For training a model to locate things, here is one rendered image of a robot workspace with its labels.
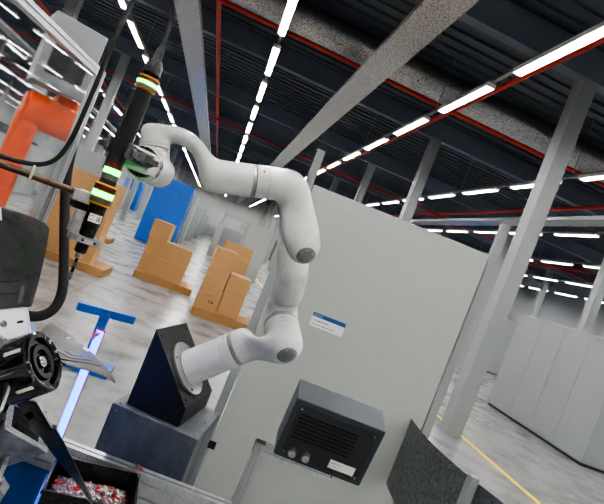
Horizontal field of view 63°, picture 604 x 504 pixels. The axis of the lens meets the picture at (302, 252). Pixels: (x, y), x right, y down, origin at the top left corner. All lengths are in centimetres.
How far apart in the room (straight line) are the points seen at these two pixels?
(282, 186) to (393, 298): 170
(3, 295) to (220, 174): 56
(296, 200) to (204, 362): 67
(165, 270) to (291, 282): 892
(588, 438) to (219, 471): 820
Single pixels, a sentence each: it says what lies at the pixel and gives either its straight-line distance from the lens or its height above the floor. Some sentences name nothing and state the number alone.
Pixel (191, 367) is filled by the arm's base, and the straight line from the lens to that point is 173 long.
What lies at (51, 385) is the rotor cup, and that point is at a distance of 106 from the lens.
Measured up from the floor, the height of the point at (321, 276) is 152.
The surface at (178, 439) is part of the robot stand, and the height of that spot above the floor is 91.
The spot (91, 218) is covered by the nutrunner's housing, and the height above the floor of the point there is 150.
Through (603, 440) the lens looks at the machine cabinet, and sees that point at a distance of 1061.
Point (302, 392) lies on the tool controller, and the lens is 141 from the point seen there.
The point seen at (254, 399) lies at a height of 73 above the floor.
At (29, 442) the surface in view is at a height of 100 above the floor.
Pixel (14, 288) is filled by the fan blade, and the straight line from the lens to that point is 114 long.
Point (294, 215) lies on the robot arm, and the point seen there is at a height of 168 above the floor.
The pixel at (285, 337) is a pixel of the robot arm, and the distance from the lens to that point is 159.
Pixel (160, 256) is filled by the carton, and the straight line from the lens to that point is 1035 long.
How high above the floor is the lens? 158
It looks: 1 degrees up
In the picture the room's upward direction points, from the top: 22 degrees clockwise
